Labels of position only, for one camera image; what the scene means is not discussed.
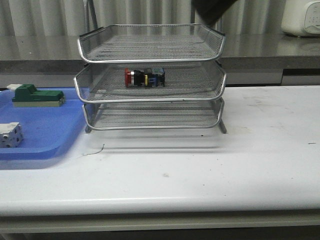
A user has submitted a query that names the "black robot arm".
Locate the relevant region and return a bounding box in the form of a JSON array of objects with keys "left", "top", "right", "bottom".
[{"left": 191, "top": 0, "right": 237, "bottom": 26}]

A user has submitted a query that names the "green electrical component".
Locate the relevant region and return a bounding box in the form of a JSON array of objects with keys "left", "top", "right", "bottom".
[{"left": 6, "top": 83, "right": 66, "bottom": 107}]

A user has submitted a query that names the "silver mesh tray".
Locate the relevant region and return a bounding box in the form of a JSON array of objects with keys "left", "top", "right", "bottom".
[
  {"left": 73, "top": 60, "right": 227, "bottom": 104},
  {"left": 77, "top": 23, "right": 226, "bottom": 64},
  {"left": 82, "top": 98, "right": 225, "bottom": 131}
]

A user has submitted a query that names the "grey back counter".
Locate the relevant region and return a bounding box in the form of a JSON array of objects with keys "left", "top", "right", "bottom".
[{"left": 0, "top": 34, "right": 320, "bottom": 88}]

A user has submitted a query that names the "silver rack frame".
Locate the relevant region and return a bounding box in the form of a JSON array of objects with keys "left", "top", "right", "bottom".
[{"left": 82, "top": 0, "right": 226, "bottom": 133}]

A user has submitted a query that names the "white terminal block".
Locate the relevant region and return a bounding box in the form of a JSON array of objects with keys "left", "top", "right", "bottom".
[{"left": 0, "top": 122, "right": 24, "bottom": 148}]

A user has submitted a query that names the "white appliance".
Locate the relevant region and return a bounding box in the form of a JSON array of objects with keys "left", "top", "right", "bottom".
[{"left": 281, "top": 0, "right": 320, "bottom": 37}]

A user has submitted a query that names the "red emergency stop button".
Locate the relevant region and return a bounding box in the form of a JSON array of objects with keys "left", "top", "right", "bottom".
[{"left": 124, "top": 67, "right": 166, "bottom": 88}]

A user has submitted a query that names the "blue plastic tray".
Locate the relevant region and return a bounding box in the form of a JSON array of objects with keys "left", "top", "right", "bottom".
[{"left": 0, "top": 87, "right": 85, "bottom": 161}]

